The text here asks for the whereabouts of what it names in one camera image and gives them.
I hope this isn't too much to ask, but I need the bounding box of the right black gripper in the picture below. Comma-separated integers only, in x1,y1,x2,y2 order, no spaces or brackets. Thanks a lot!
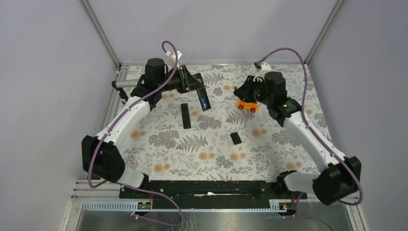
233,76,272,106

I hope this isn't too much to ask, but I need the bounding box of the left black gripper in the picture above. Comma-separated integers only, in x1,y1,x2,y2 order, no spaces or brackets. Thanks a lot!
158,65,204,94

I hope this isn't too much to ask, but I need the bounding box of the blue battery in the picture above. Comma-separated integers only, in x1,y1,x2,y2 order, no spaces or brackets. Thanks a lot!
201,98,211,111

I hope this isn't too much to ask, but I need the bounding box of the black remote control back up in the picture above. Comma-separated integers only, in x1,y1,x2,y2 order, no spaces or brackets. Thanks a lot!
180,103,191,129

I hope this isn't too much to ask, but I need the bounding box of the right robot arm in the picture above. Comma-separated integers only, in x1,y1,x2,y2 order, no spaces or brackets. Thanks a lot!
233,71,363,205

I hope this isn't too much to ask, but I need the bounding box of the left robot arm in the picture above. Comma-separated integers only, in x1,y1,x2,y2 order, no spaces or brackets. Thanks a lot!
81,58,211,198

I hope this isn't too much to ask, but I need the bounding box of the floral table mat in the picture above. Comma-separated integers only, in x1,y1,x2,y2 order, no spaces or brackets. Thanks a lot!
120,64,319,180

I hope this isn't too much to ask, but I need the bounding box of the grey microphone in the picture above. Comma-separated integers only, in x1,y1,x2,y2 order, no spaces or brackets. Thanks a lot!
111,79,138,89

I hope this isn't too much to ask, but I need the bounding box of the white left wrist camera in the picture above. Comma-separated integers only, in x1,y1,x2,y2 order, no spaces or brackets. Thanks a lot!
166,50,182,68

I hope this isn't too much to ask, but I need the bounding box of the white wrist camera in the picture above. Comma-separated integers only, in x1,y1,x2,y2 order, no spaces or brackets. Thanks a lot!
254,62,272,81
166,50,182,68

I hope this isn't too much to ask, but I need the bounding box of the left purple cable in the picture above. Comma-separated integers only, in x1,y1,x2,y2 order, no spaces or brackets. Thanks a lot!
87,40,184,229

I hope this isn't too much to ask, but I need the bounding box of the purple cable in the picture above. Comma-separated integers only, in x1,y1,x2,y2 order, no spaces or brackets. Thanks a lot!
255,48,365,206
87,40,184,229

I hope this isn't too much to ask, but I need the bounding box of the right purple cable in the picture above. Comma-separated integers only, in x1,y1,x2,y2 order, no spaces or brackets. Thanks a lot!
255,48,365,206

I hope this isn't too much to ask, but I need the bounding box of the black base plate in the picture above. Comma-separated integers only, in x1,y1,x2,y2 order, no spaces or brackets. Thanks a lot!
119,180,307,210

